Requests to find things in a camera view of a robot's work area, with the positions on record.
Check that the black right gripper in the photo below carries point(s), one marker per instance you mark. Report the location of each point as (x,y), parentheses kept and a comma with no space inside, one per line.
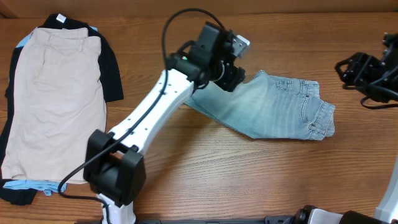
(357,67)

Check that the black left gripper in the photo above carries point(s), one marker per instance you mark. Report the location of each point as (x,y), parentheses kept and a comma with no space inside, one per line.
(233,78)

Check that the light blue denim shorts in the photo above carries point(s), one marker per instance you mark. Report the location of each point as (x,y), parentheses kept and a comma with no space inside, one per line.
(269,107)

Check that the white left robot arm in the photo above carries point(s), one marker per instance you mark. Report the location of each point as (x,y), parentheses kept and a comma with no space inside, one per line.
(115,169)

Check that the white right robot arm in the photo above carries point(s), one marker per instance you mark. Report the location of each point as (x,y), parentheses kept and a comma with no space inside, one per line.
(375,98)

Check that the beige khaki shorts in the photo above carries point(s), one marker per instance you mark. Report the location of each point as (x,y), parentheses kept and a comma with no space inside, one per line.
(57,102)

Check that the light blue garment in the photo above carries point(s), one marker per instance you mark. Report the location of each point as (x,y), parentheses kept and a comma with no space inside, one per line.
(40,186)

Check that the black t-shirt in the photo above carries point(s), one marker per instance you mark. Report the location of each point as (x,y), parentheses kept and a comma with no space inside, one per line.
(112,91)

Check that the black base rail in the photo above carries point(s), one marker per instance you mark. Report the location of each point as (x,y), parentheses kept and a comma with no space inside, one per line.
(284,219)

